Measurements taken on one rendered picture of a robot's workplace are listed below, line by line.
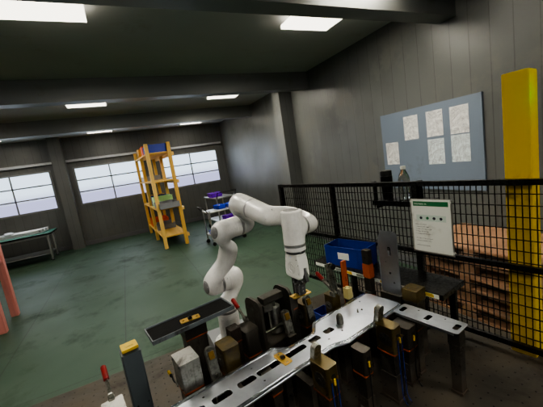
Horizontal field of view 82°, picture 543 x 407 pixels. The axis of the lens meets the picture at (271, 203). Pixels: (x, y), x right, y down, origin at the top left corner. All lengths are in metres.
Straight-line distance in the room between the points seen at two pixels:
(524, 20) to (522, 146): 2.25
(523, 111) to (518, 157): 0.19
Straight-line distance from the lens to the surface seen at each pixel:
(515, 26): 3.87
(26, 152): 11.10
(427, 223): 1.90
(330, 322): 1.58
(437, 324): 1.58
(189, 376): 1.35
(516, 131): 1.72
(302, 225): 1.17
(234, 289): 1.83
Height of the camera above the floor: 1.80
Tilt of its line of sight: 9 degrees down
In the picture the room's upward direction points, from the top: 9 degrees counter-clockwise
